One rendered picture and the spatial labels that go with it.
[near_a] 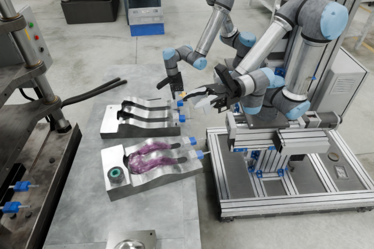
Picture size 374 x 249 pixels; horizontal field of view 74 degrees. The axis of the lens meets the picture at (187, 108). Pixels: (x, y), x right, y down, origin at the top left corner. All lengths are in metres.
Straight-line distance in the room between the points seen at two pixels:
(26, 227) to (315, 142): 1.52
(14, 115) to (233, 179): 1.58
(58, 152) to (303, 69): 1.42
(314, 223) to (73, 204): 1.79
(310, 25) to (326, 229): 1.73
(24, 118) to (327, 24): 1.51
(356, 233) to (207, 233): 1.15
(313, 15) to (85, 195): 1.31
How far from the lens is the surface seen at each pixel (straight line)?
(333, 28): 1.04
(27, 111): 1.66
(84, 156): 1.60
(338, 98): 1.73
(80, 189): 1.47
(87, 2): 5.32
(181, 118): 1.55
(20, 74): 1.50
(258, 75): 0.95
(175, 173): 1.33
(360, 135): 3.25
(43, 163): 1.69
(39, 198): 1.56
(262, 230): 2.21
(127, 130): 1.57
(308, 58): 1.11
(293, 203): 2.14
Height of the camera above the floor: 1.98
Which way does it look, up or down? 42 degrees down
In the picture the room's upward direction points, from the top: straight up
